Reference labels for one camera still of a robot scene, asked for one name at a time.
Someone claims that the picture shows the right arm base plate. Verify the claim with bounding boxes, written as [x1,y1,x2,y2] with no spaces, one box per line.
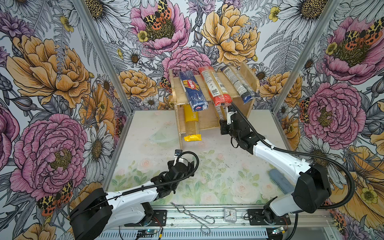
[243,209,292,226]

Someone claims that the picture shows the clear spaghetti bag blue end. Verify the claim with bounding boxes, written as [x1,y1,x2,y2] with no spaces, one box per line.
[215,106,226,122]

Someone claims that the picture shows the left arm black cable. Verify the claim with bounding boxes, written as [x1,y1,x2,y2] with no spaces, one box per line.
[70,150,200,217]

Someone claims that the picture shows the blue Barilla spaghetti box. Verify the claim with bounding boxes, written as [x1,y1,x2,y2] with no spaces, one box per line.
[178,71,209,112]

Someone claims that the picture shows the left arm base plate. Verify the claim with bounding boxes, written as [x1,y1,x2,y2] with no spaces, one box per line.
[124,210,168,227]

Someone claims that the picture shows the small white clock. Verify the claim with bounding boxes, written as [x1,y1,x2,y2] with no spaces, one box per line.
[224,208,237,223]

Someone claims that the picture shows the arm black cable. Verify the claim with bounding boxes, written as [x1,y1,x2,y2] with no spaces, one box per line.
[230,101,356,210]
[70,150,200,217]

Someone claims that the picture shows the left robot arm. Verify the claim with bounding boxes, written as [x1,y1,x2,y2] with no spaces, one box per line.
[70,160,200,240]

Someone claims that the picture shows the yellow Pastatime spaghetti bag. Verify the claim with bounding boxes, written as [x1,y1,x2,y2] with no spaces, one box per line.
[183,105,202,142]

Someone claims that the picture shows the aluminium front rail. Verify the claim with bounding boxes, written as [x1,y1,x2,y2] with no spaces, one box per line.
[74,204,340,240]

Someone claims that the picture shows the red spaghetti bag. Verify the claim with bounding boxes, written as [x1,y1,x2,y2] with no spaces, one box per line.
[199,67,232,107]

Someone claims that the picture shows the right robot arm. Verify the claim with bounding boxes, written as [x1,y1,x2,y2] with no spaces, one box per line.
[220,104,331,225]

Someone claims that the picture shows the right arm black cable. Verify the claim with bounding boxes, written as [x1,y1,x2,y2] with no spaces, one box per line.
[230,101,356,210]

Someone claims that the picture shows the metal tongs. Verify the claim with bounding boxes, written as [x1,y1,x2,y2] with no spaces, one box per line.
[171,202,216,236]

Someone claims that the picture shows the wooden two-tier shelf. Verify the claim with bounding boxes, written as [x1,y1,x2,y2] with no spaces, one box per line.
[169,63,260,149]

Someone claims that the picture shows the grey handled tool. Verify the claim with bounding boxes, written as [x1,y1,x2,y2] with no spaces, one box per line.
[268,169,295,194]

